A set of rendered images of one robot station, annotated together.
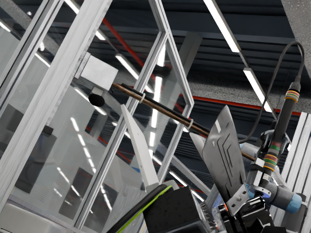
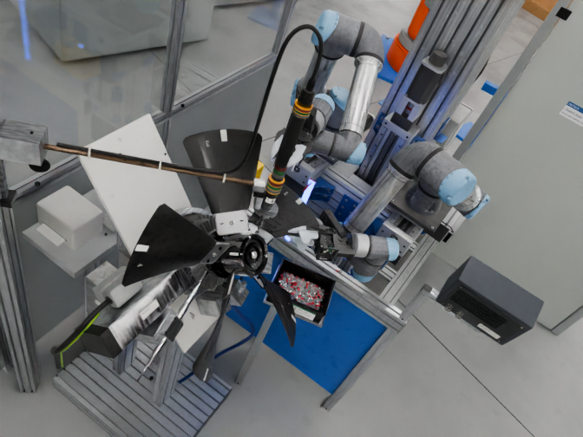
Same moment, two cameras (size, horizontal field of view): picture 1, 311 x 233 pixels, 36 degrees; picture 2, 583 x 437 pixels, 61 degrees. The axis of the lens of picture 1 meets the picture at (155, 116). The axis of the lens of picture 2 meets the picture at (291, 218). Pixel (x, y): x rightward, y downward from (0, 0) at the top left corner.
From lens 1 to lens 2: 148 cm
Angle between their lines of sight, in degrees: 62
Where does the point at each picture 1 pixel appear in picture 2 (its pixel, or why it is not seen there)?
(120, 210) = not seen: hidden behind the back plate
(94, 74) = (15, 154)
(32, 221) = (60, 225)
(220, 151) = (156, 259)
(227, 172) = (180, 258)
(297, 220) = (424, 91)
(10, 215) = (43, 214)
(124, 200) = not seen: hidden behind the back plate
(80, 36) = not seen: outside the picture
